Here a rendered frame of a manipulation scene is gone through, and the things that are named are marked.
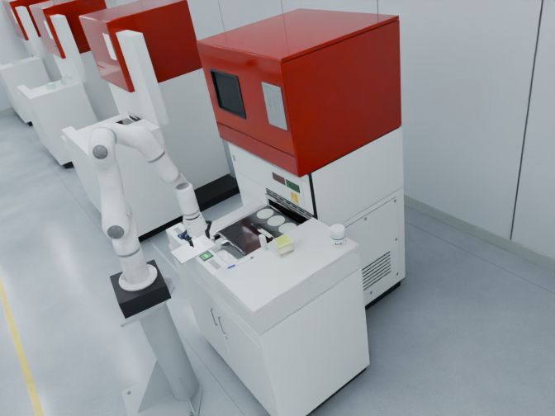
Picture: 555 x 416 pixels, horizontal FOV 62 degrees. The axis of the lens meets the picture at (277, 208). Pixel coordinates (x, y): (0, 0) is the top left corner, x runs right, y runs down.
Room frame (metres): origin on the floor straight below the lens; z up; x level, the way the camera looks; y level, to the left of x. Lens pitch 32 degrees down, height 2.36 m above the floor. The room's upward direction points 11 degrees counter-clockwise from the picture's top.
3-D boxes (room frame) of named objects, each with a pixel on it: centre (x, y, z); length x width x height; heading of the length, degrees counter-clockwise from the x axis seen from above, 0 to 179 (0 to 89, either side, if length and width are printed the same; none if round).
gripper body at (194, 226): (1.90, 0.41, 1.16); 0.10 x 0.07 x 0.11; 120
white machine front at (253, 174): (2.40, 0.02, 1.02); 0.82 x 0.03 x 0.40; 30
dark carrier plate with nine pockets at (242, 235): (2.12, 0.11, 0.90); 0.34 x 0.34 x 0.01; 30
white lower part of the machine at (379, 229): (2.57, -0.28, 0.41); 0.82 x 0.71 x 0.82; 30
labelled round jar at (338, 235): (1.78, -0.26, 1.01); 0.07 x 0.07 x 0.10
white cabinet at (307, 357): (2.00, 0.16, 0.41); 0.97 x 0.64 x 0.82; 30
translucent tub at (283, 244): (1.80, 0.01, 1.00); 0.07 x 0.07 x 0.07; 17
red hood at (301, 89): (2.56, -0.25, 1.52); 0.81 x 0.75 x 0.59; 30
